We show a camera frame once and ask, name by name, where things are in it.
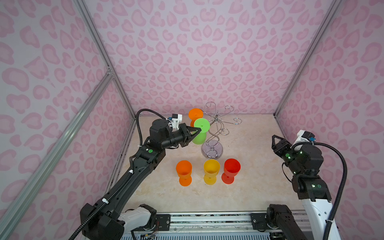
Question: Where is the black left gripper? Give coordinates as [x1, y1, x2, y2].
[160, 123, 201, 151]

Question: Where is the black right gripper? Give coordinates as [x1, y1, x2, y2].
[271, 133, 304, 176]

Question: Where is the green plastic wine glass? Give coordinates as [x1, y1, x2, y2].
[193, 118, 211, 145]

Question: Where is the orange wine glass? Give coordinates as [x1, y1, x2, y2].
[176, 161, 193, 187]
[188, 108, 204, 127]

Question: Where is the yellow plastic wine glass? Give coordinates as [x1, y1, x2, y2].
[204, 160, 221, 185]

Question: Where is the red plastic wine glass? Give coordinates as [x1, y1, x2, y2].
[222, 159, 241, 185]

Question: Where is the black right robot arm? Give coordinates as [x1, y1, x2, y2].
[251, 130, 348, 240]

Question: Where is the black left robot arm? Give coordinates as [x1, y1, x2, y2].
[70, 119, 202, 240]

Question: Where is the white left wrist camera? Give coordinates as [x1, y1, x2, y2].
[167, 114, 183, 131]

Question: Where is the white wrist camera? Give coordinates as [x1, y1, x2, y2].
[294, 130, 316, 144]
[167, 114, 183, 131]

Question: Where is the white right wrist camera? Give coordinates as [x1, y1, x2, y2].
[294, 130, 316, 144]

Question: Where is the chrome wire wine glass rack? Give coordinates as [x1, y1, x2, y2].
[201, 102, 243, 160]

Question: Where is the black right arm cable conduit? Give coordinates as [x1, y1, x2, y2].
[290, 141, 348, 240]

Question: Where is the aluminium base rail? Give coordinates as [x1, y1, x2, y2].
[80, 209, 344, 240]

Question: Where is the aluminium frame post back left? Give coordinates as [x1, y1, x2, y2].
[73, 0, 136, 119]

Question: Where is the aluminium frame post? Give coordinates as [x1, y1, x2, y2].
[73, 0, 136, 119]
[274, 0, 344, 119]

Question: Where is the aluminium frame post back right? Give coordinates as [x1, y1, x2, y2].
[274, 0, 344, 119]

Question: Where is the aluminium frame strut left diagonal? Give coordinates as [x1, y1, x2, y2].
[1, 73, 115, 240]

